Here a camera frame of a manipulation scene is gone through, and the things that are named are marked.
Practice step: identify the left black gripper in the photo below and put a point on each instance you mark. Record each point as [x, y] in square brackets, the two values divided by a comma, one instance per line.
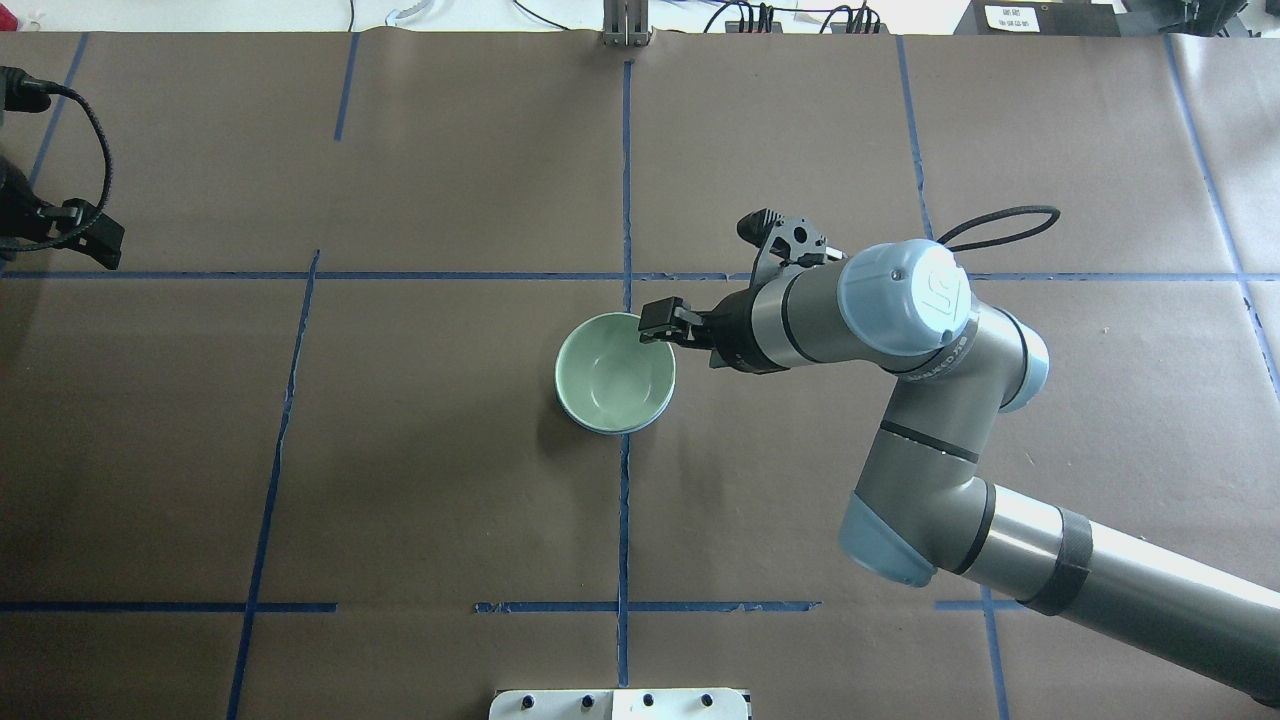
[14, 211]

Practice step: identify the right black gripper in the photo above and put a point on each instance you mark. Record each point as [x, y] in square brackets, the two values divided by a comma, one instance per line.
[736, 338]

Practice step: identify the green bowl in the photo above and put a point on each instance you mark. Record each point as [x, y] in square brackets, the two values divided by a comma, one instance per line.
[607, 348]

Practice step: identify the blue bowl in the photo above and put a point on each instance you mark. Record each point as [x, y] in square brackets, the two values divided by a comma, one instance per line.
[614, 408]

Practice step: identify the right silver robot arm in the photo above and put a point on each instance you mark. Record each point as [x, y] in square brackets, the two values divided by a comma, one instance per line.
[919, 506]

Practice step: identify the orange black connector block far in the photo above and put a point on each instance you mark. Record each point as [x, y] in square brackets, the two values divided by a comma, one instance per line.
[743, 18]

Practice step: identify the black power adapter box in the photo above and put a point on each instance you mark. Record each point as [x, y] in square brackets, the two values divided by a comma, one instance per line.
[1043, 18]

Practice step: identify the aluminium frame post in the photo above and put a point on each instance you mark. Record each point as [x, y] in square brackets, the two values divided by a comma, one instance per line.
[626, 23]

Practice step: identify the white pedestal column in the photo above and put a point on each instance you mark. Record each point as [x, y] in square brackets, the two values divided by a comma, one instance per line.
[623, 703]

